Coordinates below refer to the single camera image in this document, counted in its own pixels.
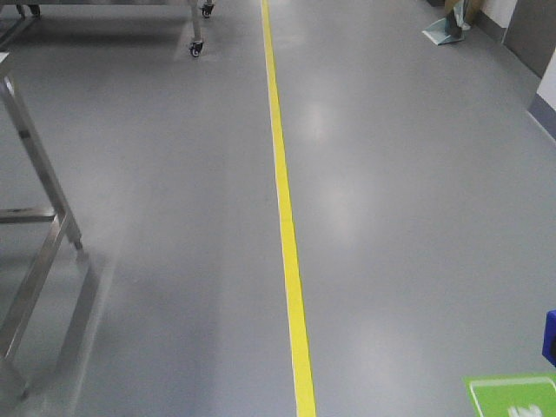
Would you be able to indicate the teal dustpan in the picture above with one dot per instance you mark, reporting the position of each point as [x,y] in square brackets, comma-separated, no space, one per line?
[451,28]

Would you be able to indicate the green floor sign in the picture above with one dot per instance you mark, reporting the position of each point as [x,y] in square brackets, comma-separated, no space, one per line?
[512,395]

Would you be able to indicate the small blue parts box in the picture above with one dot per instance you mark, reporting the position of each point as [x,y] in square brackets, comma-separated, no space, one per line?
[548,349]

